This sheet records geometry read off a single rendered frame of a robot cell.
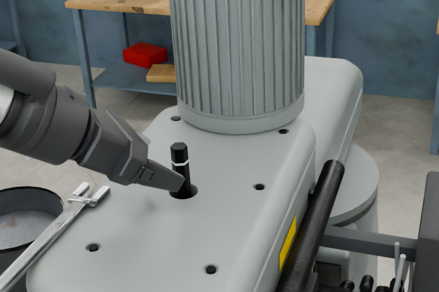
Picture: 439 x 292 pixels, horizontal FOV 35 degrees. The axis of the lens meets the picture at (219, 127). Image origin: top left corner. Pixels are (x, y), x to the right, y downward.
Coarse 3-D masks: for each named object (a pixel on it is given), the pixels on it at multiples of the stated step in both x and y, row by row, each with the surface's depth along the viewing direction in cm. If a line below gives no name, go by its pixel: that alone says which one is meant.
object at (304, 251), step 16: (336, 160) 111; (320, 176) 108; (336, 176) 107; (320, 192) 103; (336, 192) 105; (320, 208) 100; (304, 224) 97; (320, 224) 97; (304, 240) 93; (320, 240) 96; (288, 256) 92; (304, 256) 91; (288, 272) 88; (304, 272) 89; (288, 288) 85; (304, 288) 88
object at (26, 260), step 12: (84, 192) 91; (108, 192) 90; (72, 204) 87; (84, 204) 87; (96, 204) 88; (60, 216) 85; (72, 216) 85; (48, 228) 83; (60, 228) 83; (36, 240) 81; (48, 240) 81; (24, 252) 79; (36, 252) 79; (12, 264) 78; (24, 264) 78; (0, 276) 76; (12, 276) 76; (0, 288) 74
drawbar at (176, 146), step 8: (176, 144) 87; (184, 144) 87; (176, 152) 86; (184, 152) 87; (176, 160) 87; (184, 160) 87; (176, 168) 87; (184, 168) 87; (184, 176) 88; (184, 184) 89; (176, 192) 90; (184, 192) 89
